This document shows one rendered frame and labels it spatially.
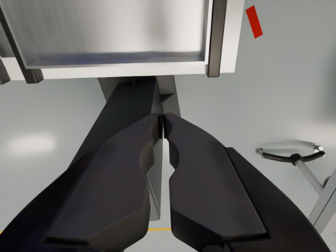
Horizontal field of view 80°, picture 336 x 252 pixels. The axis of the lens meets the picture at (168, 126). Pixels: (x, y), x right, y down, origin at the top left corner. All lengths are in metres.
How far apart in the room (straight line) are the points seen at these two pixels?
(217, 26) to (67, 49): 0.22
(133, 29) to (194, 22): 0.09
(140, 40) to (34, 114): 1.38
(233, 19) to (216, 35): 0.04
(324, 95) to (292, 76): 0.27
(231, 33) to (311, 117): 1.41
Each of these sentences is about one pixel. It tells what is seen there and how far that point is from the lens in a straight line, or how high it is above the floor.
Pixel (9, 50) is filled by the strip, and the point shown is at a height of 0.88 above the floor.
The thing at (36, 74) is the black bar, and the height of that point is 0.90.
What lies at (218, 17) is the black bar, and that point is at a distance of 0.31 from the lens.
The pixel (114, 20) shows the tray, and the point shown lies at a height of 0.88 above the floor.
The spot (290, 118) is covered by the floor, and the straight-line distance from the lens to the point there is 1.62.
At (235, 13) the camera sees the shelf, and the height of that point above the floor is 0.88.
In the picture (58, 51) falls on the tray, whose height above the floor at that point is 0.88.
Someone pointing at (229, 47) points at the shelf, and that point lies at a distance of 0.34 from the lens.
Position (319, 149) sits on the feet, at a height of 0.02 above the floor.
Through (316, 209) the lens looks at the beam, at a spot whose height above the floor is 0.46.
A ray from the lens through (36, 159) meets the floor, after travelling 1.92.
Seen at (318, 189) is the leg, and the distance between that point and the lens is 1.55.
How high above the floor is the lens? 1.20
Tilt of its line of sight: 58 degrees down
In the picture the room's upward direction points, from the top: 180 degrees counter-clockwise
